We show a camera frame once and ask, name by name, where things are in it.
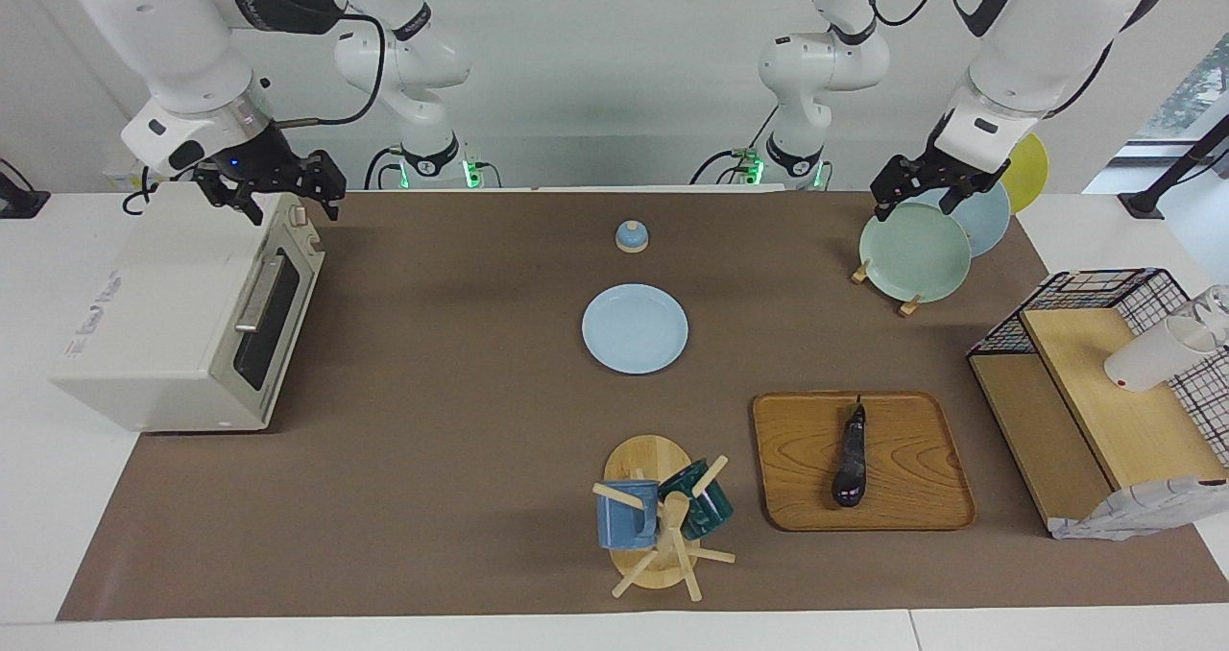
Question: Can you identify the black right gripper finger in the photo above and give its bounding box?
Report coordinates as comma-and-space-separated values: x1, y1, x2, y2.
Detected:
305, 150, 348, 222
195, 173, 266, 228

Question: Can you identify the black right base cable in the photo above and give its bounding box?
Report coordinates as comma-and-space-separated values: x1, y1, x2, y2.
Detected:
363, 145, 404, 191

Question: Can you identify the light blue racked plate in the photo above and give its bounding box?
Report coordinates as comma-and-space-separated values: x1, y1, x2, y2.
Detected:
946, 179, 1012, 258

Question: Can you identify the dark purple eggplant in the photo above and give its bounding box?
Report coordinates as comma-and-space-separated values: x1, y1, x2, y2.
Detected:
831, 394, 870, 509

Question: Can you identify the black left base cable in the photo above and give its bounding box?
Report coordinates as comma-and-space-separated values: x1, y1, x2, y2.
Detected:
691, 104, 781, 186

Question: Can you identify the brown table mat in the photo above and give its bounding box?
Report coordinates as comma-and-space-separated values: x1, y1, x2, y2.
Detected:
56, 188, 1229, 623

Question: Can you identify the white cup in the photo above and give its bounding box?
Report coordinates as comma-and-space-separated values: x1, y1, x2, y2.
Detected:
1104, 317, 1218, 393

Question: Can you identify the yellow plate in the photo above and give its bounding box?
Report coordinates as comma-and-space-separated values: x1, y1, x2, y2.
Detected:
999, 133, 1049, 215

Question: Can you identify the wire and wood shelf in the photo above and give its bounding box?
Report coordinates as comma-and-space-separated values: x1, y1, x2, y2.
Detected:
966, 267, 1229, 537

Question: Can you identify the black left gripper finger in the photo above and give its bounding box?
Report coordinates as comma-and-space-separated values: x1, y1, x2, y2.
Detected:
939, 166, 1011, 217
870, 155, 925, 225

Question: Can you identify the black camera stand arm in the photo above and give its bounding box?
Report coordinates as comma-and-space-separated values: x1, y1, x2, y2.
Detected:
1119, 113, 1229, 220

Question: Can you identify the pale green plate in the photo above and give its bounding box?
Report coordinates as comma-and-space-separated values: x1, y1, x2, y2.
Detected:
858, 202, 973, 303

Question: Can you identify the clear glass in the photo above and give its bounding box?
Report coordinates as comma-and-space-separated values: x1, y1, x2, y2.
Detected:
1167, 284, 1229, 350

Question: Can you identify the wooden mug tree stand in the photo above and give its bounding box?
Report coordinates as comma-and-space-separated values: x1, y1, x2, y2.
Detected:
592, 434, 736, 602

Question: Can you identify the cream toaster oven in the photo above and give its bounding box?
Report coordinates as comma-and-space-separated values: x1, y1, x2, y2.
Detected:
50, 182, 325, 434

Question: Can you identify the wooden plate rack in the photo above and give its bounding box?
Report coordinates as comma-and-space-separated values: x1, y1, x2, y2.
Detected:
851, 259, 923, 319

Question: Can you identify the black clamp mount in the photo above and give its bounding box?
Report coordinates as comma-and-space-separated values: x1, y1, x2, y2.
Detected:
0, 158, 51, 220

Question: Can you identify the dark green mug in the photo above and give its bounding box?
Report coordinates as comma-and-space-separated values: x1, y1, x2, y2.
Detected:
658, 459, 735, 541

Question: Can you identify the black base cable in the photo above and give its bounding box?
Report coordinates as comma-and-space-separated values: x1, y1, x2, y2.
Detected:
363, 145, 404, 191
691, 104, 781, 186

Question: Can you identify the blue mug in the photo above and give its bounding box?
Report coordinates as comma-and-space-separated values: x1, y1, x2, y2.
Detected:
596, 479, 662, 550

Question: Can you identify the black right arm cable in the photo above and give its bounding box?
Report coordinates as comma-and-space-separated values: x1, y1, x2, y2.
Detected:
274, 12, 387, 132

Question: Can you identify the wooden serving tray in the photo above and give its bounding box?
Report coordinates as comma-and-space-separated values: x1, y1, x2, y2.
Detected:
752, 391, 977, 533

